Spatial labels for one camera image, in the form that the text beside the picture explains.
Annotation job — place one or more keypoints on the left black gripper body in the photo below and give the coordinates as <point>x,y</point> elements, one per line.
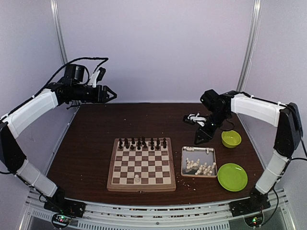
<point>95,97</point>

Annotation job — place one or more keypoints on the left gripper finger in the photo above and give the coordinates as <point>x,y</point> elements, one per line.
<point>110,99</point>
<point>110,93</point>

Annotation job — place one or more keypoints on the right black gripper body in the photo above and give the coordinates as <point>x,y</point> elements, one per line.
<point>211,131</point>

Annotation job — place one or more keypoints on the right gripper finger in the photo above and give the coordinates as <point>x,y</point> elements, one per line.
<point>206,138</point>
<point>198,137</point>

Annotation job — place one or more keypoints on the metal tray with wood rim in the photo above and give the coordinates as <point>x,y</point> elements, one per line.
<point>194,153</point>

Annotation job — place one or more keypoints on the white chess piece one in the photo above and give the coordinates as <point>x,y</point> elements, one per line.
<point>137,178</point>

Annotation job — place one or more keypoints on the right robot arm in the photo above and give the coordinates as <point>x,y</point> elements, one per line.
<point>285,117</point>

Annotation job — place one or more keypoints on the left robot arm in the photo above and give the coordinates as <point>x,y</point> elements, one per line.
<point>12,125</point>

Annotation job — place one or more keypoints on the white pieces pile in tray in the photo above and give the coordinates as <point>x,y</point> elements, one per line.
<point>195,168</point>

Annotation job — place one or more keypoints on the black chess piece far right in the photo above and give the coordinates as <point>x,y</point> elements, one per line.
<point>164,143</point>

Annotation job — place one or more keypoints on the black chess piece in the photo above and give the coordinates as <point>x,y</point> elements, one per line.
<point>120,143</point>
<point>164,143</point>

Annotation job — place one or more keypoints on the black chess piece far left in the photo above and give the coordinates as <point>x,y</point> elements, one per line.
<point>120,143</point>

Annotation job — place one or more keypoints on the wooden chess board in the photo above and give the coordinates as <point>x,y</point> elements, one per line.
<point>153,164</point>

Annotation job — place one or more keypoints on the small green bowl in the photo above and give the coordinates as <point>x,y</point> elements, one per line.
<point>231,139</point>

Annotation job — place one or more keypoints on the green plate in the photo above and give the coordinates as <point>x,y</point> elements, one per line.
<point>232,177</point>

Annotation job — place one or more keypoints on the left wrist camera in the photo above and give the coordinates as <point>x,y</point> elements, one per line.
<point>96,77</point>

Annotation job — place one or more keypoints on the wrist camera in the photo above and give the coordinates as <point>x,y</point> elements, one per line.
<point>96,77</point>
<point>193,119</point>

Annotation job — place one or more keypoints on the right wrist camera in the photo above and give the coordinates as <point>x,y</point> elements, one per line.
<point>193,119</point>

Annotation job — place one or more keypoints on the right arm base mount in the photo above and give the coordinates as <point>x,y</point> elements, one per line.
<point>249,207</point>

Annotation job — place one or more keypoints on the aluminium front rail frame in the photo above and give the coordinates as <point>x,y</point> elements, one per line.
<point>204,216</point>

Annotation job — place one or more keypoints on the left aluminium corner post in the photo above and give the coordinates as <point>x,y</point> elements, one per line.
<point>58,30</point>

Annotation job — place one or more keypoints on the aluminium corner post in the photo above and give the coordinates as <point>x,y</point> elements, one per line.
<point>58,30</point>
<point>252,37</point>

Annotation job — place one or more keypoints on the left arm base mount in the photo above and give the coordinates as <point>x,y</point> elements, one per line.
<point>66,207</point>

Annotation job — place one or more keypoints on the right aluminium corner post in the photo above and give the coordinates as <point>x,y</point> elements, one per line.
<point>252,37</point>

